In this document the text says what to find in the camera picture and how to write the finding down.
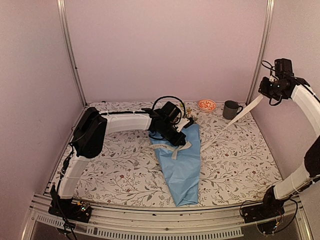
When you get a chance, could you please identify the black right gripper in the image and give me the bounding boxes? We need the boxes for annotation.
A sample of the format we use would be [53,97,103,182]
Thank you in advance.
[257,76,285,101]

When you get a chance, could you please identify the white fake flower stems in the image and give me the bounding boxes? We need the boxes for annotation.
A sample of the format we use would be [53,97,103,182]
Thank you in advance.
[179,102,197,122]

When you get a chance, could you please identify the white ribbon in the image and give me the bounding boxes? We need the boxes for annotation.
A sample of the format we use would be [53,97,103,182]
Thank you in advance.
[149,94,263,160]

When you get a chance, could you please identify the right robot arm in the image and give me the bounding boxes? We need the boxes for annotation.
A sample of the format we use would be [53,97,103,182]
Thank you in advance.
[258,58,320,218]

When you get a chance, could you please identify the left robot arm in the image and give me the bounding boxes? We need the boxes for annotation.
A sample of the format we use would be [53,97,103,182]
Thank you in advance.
[50,101,193,217]

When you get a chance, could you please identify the orange patterned bowl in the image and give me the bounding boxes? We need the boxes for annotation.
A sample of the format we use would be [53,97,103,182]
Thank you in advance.
[197,99,217,113]

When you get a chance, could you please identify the dark grey mug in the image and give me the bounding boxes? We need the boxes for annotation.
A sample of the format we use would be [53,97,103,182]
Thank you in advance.
[222,100,244,120]

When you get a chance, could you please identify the floral patterned table mat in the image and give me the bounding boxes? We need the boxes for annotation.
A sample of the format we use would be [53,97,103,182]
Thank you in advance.
[73,102,282,208]

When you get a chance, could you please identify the right aluminium frame post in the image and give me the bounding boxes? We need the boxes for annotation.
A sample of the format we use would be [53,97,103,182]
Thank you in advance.
[245,0,275,105]

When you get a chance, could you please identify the aluminium frame post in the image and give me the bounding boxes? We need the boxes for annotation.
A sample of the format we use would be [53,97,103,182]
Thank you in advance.
[245,0,275,105]
[56,0,88,107]

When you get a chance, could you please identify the front aluminium rail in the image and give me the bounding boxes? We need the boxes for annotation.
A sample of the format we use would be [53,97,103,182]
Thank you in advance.
[22,194,315,240]

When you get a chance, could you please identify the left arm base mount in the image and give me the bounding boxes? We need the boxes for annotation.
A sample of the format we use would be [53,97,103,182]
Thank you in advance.
[48,198,92,223]

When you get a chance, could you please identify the left aluminium frame post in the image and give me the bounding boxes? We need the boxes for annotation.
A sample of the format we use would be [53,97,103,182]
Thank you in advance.
[56,0,88,107]

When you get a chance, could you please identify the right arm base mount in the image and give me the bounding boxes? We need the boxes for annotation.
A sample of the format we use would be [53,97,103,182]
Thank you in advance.
[239,200,285,235]

